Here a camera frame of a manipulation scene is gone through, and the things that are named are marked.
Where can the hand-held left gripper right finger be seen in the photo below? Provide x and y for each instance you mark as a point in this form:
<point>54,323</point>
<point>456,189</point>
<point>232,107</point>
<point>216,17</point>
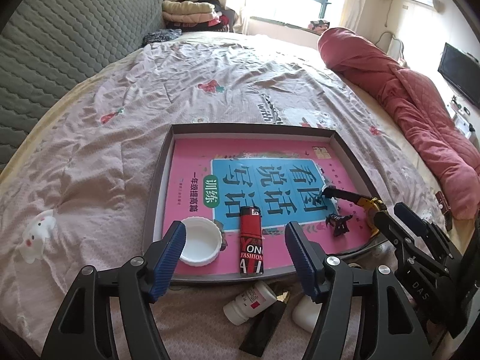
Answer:
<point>303,266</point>

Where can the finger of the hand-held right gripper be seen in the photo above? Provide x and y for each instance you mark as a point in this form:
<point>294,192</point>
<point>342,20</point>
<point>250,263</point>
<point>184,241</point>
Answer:
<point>393,236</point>
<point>412,217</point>

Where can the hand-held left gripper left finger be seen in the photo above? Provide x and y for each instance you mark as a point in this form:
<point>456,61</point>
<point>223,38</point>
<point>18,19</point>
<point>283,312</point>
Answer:
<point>168,262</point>

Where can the white round plastic lid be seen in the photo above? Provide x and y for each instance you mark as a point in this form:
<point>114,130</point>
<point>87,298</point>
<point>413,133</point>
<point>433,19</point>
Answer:
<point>202,243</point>

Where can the yellow black tape measure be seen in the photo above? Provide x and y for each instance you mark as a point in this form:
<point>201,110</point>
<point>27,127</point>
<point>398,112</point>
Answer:
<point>369,202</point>

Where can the white earbuds case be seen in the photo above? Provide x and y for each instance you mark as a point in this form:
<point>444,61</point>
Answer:
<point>305,315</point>

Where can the black hair clip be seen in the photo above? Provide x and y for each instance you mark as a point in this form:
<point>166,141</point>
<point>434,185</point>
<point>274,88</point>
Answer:
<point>339,225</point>

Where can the red lighter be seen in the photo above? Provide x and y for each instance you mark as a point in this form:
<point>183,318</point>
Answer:
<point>250,232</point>

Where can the white pill bottle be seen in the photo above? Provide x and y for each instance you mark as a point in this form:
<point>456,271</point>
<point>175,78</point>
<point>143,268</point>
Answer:
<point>247,303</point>

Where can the grey cardboard box tray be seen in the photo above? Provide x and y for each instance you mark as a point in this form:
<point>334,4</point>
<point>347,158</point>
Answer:
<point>157,195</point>

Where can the black lipstick tube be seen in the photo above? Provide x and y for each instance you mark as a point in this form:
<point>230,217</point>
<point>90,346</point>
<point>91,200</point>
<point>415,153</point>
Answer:
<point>262,330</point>

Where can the red quilted blanket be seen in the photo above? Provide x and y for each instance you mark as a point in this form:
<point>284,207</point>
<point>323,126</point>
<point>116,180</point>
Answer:
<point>412,120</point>

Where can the pink and blue book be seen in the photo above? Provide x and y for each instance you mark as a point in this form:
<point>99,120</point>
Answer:
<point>187,165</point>

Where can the clutter on television stand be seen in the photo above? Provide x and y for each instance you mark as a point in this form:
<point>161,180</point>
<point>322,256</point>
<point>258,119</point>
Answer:
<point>463,116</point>

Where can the black television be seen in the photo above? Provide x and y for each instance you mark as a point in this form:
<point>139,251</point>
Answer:
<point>459,71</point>

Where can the floral cloth on windowsill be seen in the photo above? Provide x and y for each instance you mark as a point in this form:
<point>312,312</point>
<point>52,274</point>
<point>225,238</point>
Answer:
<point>318,26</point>

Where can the cream curtain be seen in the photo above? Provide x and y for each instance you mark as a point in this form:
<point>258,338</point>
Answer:
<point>240,0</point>
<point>356,3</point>

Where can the dark patterned cloth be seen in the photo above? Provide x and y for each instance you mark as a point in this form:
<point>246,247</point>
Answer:
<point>161,36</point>

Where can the grey quilted headboard cover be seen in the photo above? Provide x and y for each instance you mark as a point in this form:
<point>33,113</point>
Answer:
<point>75,45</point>

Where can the pile of dark clothes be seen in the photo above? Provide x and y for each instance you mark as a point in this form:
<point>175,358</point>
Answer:
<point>221,18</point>

